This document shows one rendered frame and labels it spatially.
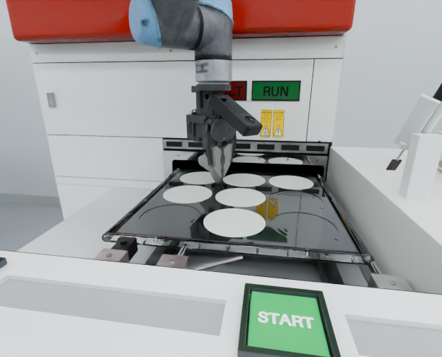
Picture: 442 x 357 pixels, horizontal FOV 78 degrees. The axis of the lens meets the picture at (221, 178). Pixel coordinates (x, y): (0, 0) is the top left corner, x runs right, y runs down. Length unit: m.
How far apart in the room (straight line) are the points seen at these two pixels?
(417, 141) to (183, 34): 0.39
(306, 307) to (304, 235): 0.23
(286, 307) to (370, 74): 2.19
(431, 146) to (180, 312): 0.35
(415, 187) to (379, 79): 1.94
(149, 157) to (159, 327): 0.65
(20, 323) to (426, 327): 0.26
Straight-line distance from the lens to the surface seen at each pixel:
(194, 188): 0.59
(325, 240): 0.42
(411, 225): 0.38
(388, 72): 2.36
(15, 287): 0.28
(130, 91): 0.80
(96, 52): 0.85
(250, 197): 0.54
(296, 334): 0.19
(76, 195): 0.97
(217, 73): 0.56
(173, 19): 0.50
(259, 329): 0.19
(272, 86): 0.72
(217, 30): 0.56
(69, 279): 0.26
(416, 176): 0.43
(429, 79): 2.47
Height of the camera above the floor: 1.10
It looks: 18 degrees down
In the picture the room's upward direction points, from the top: straight up
